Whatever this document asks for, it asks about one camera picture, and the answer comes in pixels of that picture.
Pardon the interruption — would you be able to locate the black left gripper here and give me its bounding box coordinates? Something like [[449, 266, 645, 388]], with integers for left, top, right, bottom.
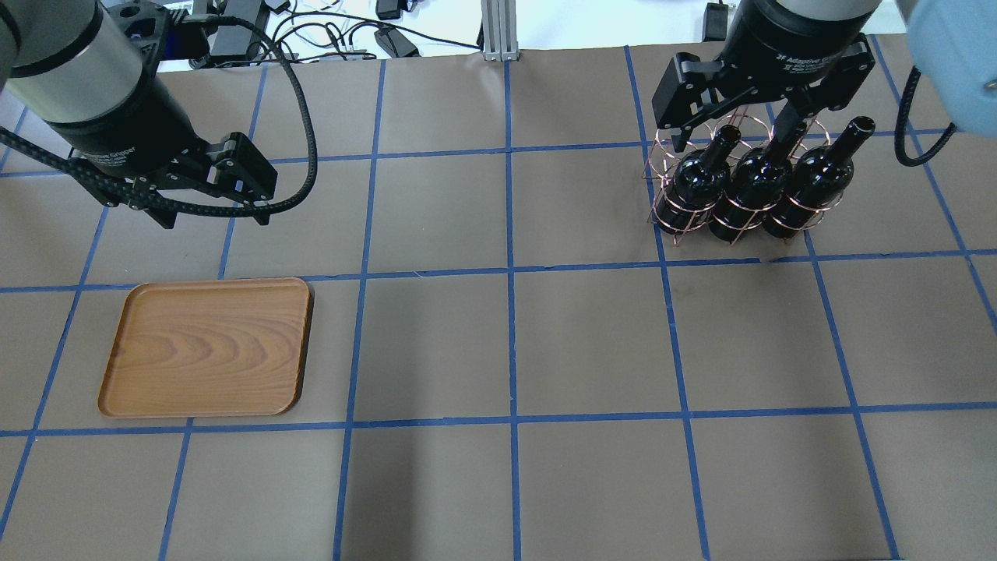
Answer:
[[47, 74, 278, 230]]

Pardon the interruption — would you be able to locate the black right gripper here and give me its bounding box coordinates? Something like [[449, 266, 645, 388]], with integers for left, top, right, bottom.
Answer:
[[652, 1, 876, 169]]

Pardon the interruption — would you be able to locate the dark wine bottle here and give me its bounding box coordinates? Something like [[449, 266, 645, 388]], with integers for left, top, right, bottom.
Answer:
[[708, 123, 807, 245], [761, 116, 875, 239], [654, 125, 742, 237]]

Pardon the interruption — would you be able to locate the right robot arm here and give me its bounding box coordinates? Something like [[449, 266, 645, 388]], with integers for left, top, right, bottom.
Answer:
[[652, 1, 996, 167]]

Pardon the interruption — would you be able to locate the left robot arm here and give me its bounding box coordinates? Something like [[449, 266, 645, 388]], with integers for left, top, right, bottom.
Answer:
[[2, 1, 277, 228]]

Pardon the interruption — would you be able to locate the wooden tray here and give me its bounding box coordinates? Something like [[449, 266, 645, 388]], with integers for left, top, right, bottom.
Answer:
[[97, 277, 313, 419]]

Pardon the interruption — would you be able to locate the black adapter top right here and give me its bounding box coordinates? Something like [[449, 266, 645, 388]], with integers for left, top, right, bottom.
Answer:
[[702, 1, 730, 42]]

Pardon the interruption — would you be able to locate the black device top left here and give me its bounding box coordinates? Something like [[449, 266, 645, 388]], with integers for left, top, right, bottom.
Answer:
[[190, 1, 270, 69]]

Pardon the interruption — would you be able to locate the black power adapter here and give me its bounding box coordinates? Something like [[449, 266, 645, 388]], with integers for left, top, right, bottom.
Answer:
[[374, 27, 421, 59]]

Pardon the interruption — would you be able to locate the copper wire bottle basket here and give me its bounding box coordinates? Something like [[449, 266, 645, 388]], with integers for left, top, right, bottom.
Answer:
[[643, 108, 832, 245]]

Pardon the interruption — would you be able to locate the black braided left cable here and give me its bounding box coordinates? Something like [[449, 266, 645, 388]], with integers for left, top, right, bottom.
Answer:
[[0, 16, 319, 218]]

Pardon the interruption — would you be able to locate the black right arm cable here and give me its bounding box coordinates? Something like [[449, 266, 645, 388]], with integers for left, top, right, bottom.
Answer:
[[894, 66, 957, 168]]

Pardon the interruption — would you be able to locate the aluminium frame post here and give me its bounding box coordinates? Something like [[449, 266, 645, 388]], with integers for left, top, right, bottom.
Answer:
[[481, 0, 521, 62]]

